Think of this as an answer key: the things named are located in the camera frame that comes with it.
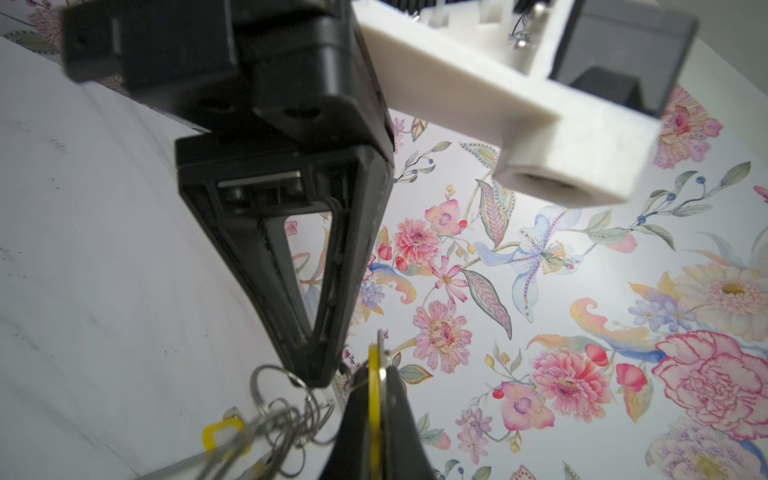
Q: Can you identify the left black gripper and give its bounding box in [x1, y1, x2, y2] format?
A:
[59, 0, 397, 163]

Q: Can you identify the steel key holder plate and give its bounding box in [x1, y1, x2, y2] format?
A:
[141, 365, 339, 479]

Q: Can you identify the large yellow key tag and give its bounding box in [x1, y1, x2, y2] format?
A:
[202, 415, 246, 452]

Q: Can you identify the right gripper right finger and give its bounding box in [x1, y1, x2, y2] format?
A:
[381, 366, 435, 480]

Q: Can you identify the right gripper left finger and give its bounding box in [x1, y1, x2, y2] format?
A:
[319, 366, 371, 480]

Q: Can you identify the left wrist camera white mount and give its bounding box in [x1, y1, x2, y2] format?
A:
[353, 1, 698, 207]

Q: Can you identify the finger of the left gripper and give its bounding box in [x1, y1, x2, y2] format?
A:
[308, 145, 393, 387]
[176, 143, 336, 387]

